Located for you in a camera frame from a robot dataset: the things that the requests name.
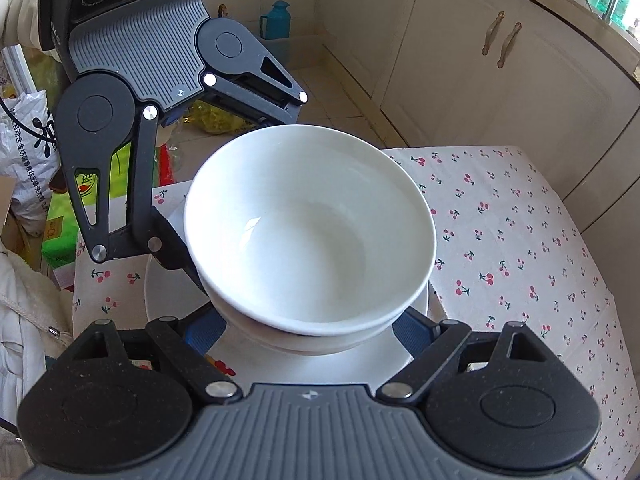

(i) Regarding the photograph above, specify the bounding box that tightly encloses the white fruit print plate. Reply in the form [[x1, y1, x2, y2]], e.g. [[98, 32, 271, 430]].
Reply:
[[144, 192, 431, 387]]

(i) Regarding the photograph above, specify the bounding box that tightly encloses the white printed plastic bag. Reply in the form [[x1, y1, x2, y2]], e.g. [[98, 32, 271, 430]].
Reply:
[[0, 87, 64, 219]]

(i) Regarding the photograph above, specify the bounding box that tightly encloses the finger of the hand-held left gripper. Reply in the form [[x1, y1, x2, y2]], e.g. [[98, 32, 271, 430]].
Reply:
[[61, 106, 208, 293], [200, 44, 310, 128]]

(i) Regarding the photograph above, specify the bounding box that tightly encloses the teal thermos jug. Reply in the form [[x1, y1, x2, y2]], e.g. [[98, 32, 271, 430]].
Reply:
[[259, 0, 293, 41]]

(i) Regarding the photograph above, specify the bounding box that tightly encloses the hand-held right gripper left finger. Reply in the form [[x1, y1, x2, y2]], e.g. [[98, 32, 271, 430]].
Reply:
[[72, 305, 243, 403]]

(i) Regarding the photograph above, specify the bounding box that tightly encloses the red packet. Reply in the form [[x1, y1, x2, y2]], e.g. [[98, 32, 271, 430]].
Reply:
[[157, 143, 177, 186]]

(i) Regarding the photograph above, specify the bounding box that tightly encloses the green carton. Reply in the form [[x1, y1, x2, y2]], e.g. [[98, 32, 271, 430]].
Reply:
[[42, 137, 134, 282]]

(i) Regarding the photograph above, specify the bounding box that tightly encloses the person's left forearm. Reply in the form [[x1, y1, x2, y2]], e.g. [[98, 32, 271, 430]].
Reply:
[[0, 0, 56, 54]]

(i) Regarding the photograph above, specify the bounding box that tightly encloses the cream padded jacket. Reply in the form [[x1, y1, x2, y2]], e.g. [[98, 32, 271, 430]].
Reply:
[[0, 247, 77, 362]]

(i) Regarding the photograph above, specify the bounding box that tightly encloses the yellow plastic bag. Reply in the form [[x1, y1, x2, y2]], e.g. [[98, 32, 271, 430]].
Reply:
[[186, 101, 252, 136]]

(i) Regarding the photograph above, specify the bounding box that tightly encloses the kitchen faucet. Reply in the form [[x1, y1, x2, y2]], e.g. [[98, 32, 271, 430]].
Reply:
[[587, 0, 630, 25]]

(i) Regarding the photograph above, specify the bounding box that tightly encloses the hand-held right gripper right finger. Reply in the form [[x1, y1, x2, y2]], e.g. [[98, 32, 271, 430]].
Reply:
[[376, 307, 556, 403]]

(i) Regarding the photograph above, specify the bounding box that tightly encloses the metal cabinet handle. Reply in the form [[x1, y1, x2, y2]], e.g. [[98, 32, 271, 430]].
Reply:
[[481, 11, 506, 56], [497, 22, 523, 69]]

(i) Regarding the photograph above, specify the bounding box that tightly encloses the cardboard box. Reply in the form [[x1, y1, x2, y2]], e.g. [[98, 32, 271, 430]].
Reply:
[[0, 175, 32, 262]]

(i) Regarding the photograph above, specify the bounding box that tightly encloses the cherry print tablecloth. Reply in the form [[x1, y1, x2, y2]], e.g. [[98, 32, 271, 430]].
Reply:
[[72, 146, 632, 480]]

